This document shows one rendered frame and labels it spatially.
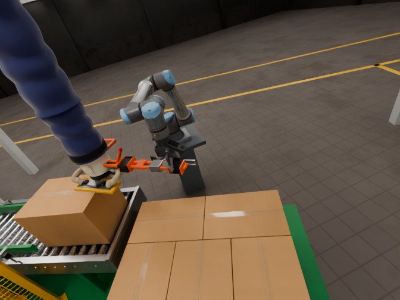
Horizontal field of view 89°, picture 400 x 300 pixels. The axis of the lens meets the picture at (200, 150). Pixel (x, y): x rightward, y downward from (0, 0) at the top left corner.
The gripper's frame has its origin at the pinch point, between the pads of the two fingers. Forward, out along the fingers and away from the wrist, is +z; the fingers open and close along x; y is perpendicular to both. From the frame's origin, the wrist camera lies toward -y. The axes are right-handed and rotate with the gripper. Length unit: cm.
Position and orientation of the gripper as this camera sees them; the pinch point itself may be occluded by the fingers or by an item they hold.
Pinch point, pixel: (176, 165)
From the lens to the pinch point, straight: 116.7
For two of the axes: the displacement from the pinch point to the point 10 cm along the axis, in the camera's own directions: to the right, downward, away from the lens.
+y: -9.3, -0.2, 3.8
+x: -3.1, 6.2, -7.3
